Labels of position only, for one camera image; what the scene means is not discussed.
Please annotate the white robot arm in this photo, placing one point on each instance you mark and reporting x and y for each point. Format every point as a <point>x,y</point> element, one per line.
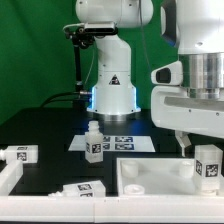
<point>188,94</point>

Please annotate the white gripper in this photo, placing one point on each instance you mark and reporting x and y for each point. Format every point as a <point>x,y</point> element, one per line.
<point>171,108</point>

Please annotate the white sheet with markers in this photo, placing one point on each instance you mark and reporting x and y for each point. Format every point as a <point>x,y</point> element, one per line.
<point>117,143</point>

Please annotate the white U-shaped fence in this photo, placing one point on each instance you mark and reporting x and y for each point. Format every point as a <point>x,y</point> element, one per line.
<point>127,209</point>

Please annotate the black camera on stand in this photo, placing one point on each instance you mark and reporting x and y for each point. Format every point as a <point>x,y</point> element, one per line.
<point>82,36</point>

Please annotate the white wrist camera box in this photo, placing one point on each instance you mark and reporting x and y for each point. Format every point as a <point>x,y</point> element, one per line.
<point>171,74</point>

